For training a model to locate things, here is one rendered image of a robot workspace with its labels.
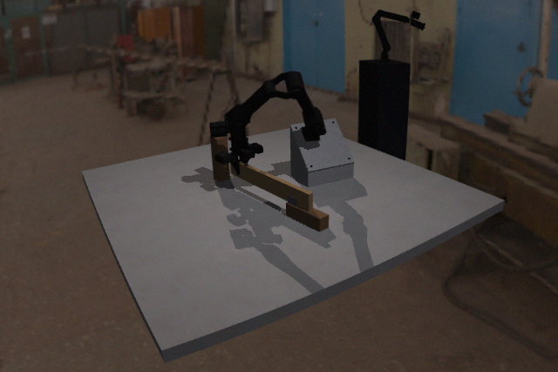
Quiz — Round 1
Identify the long brown wooden rail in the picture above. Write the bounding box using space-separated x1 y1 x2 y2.
230 161 313 212

